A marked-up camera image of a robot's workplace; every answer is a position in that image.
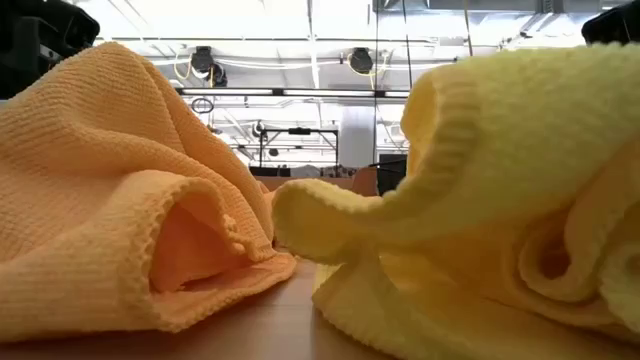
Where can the yellow microfiber towel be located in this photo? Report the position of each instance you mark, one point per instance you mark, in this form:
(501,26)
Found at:
(500,150)

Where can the large orange microfiber towel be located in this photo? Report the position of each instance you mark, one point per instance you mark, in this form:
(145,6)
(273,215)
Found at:
(100,175)

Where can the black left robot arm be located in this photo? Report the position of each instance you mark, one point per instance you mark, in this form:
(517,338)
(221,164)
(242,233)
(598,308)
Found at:
(30,40)

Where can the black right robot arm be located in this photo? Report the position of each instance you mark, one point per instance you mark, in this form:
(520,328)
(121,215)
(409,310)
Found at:
(612,25)

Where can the white round pillar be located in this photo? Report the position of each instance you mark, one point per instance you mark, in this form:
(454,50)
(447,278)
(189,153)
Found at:
(357,135)

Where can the long ceiling light bar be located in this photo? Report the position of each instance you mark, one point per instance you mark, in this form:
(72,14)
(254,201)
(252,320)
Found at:
(280,92)

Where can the black metal frame stand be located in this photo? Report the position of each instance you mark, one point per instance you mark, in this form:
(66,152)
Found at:
(300,131)

